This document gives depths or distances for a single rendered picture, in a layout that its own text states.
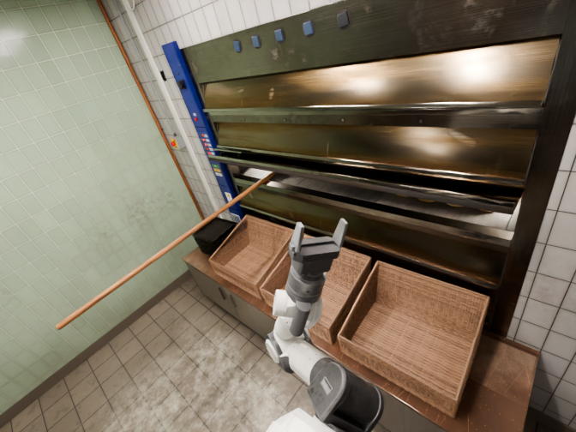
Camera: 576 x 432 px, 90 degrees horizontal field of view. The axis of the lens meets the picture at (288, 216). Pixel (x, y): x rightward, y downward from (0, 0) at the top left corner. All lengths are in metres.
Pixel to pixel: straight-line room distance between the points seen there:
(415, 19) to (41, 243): 2.77
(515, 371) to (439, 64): 1.35
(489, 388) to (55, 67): 3.22
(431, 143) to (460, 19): 0.41
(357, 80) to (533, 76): 0.58
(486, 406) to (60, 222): 2.93
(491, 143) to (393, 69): 0.45
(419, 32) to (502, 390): 1.48
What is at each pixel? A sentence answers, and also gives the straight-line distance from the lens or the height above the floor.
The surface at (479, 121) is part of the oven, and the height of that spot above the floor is 1.66.
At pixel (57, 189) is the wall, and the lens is 2.84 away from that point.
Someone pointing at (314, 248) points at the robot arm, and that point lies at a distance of 0.65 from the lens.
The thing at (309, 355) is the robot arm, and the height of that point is 1.31.
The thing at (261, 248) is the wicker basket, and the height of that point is 0.59.
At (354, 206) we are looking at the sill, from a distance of 1.64.
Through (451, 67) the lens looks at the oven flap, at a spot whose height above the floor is 1.83.
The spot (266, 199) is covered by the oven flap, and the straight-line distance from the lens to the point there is 2.19.
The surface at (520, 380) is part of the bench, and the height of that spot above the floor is 0.58.
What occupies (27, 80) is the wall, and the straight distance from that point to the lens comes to 2.80.
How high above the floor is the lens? 2.08
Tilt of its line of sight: 33 degrees down
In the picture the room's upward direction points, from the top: 16 degrees counter-clockwise
